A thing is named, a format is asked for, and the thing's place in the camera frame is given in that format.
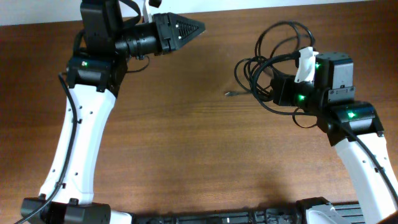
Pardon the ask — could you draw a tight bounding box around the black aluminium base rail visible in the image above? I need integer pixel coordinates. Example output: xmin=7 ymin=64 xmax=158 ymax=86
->
xmin=132 ymin=197 xmax=366 ymax=224

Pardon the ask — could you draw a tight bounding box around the black USB cable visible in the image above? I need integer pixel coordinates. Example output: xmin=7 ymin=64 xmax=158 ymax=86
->
xmin=224 ymin=20 xmax=317 ymax=103

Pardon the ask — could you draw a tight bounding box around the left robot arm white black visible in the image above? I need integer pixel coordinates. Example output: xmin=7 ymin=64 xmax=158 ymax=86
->
xmin=21 ymin=0 xmax=205 ymax=223

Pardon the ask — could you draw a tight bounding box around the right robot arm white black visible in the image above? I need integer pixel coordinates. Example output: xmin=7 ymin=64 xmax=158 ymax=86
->
xmin=271 ymin=47 xmax=397 ymax=223

